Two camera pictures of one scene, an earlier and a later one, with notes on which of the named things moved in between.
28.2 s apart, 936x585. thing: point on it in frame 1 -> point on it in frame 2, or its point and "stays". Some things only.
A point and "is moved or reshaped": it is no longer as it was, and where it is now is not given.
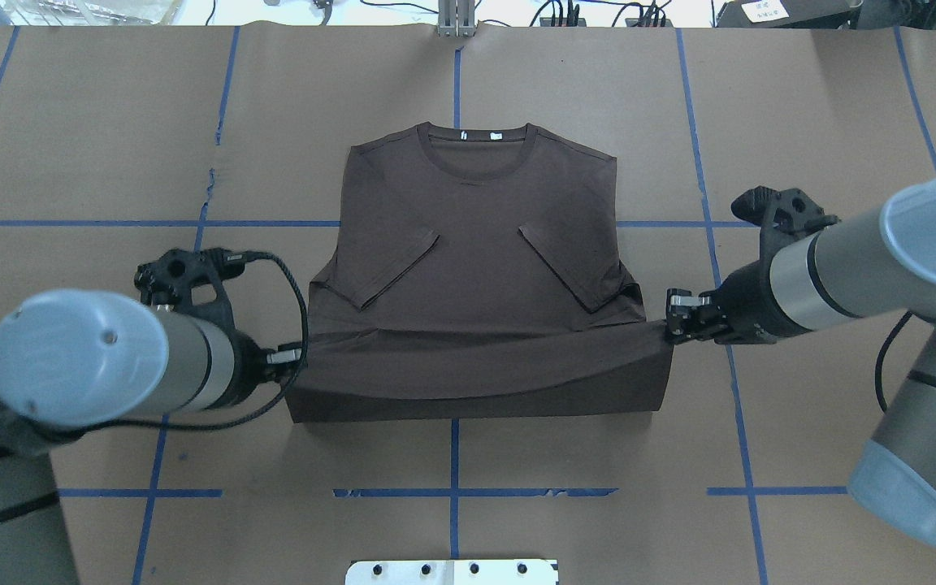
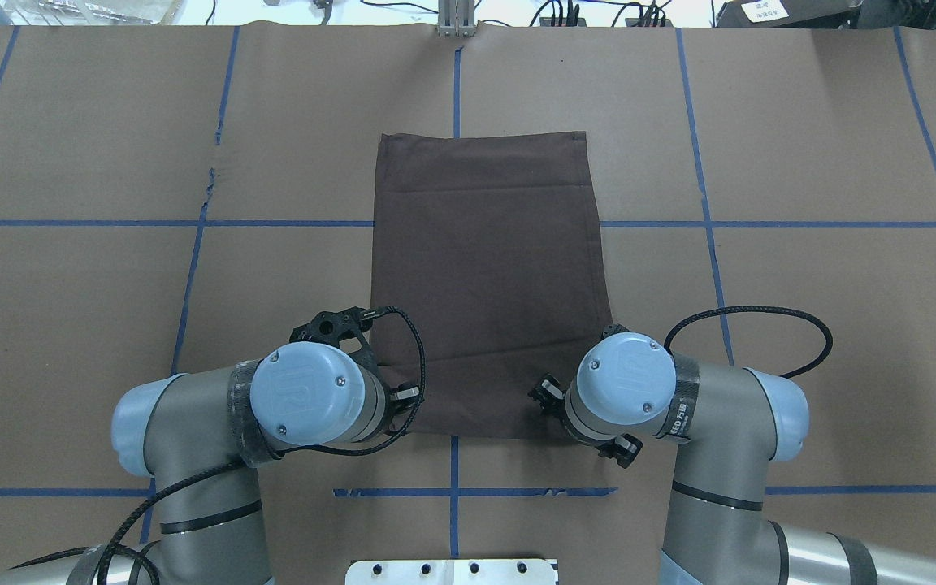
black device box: (788, 14) stays
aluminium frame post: (457, 18) stays
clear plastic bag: (90, 12) stays
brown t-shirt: (474, 272) is moved or reshaped
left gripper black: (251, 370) -> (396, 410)
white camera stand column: (452, 572) stays
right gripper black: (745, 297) -> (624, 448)
